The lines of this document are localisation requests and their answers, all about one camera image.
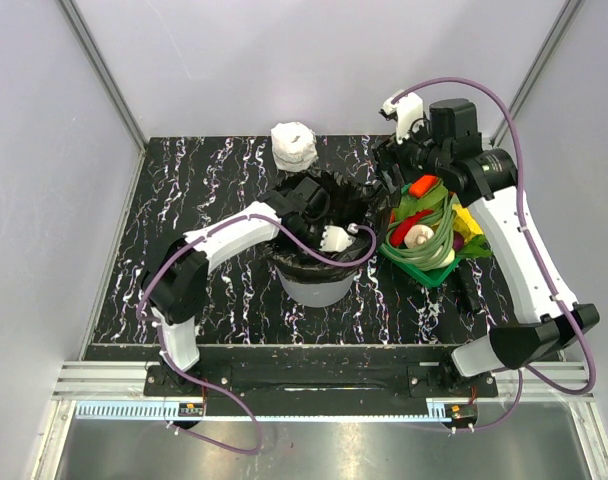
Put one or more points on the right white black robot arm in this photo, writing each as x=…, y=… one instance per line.
x=544, y=307

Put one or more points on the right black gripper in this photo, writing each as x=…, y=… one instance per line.
x=390, y=153

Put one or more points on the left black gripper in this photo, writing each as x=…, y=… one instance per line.
x=320, y=225

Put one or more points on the grey plastic trash bin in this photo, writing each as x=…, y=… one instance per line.
x=318, y=293

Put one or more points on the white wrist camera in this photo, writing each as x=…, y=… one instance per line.
x=336, y=239
x=407, y=113

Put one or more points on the white crumpled paper towel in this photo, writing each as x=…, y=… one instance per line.
x=293, y=146

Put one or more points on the green toy bean bundle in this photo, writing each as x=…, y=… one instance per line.
x=436, y=253

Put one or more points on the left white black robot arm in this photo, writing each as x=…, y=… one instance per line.
x=174, y=285

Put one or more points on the white toy mushroom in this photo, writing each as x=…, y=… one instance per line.
x=417, y=236

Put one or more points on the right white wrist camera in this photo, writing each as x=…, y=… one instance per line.
x=407, y=113

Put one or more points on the green plastic vegetable basket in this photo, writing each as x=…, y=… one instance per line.
x=429, y=279

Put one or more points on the green toy leaf vegetable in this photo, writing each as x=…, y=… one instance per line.
x=438, y=200

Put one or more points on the red toy chili pepper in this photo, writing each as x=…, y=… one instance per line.
x=400, y=231

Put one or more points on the aluminium frame rail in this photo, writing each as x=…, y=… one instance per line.
x=84, y=37

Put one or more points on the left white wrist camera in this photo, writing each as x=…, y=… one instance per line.
x=336, y=239

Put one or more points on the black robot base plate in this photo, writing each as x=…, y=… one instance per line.
x=320, y=381

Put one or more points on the black plastic trash bag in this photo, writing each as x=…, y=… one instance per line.
x=333, y=223

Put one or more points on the orange toy carrot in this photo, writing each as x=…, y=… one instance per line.
x=422, y=186

